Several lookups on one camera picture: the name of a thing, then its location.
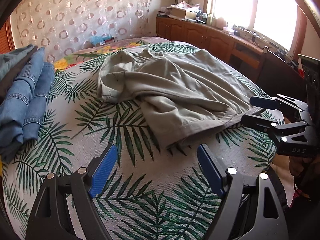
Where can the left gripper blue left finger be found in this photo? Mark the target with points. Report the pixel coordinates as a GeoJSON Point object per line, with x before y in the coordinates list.
{"type": "Point", "coordinates": [100, 169]}

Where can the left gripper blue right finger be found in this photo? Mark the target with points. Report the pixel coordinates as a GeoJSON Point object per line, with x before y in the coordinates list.
{"type": "Point", "coordinates": [212, 169]}

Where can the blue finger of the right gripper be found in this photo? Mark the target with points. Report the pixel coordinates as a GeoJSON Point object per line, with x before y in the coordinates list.
{"type": "Point", "coordinates": [267, 103]}
{"type": "Point", "coordinates": [258, 123]}

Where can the grey-green pants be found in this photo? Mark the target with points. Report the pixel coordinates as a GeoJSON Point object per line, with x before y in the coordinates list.
{"type": "Point", "coordinates": [183, 97]}

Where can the right hand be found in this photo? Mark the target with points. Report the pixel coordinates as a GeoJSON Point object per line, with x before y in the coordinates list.
{"type": "Point", "coordinates": [297, 164]}

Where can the wooden sideboard cabinet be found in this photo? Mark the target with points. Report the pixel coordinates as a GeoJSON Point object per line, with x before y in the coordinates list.
{"type": "Point", "coordinates": [272, 74]}

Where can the white power strip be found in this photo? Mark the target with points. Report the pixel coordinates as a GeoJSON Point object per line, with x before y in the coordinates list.
{"type": "Point", "coordinates": [244, 33]}

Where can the folded blue jeans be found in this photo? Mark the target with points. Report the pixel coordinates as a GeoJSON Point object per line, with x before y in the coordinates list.
{"type": "Point", "coordinates": [24, 105]}

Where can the floral blanket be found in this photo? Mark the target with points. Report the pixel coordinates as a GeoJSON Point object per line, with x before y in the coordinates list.
{"type": "Point", "coordinates": [90, 53]}

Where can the cardboard box on cabinet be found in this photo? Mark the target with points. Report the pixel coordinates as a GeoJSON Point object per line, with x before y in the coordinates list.
{"type": "Point", "coordinates": [183, 14]}

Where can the blue tissue box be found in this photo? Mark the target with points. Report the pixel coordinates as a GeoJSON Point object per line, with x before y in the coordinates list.
{"type": "Point", "coordinates": [101, 40]}

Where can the folded grey-blue pants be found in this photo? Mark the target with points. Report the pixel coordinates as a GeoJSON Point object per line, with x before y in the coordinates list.
{"type": "Point", "coordinates": [11, 65]}

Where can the wooden wardrobe door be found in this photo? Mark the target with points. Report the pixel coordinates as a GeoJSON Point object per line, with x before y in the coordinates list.
{"type": "Point", "coordinates": [6, 38]}

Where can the circle pattern curtain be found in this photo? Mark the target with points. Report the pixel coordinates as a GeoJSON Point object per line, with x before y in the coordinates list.
{"type": "Point", "coordinates": [66, 26]}

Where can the window with wooden frame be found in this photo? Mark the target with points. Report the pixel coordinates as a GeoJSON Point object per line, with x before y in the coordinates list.
{"type": "Point", "coordinates": [278, 22]}

